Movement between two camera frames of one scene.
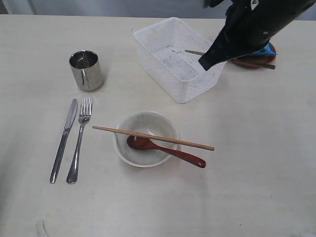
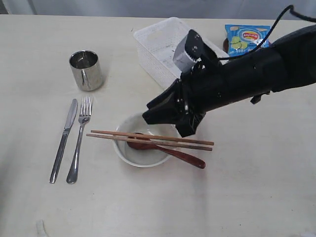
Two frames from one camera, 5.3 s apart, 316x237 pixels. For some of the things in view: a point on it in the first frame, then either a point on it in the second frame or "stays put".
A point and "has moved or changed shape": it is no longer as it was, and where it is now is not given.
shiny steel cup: x=86 y=68 stays put
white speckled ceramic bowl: x=145 y=122 stays put
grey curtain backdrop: x=172 y=8 stays put
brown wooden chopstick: x=178 y=142 -> x=152 y=137
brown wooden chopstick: x=256 y=64 has moved or changed shape
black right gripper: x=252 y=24 -> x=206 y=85
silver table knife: x=59 y=152 stays put
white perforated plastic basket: x=169 y=50 stays put
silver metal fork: x=85 y=110 stays put
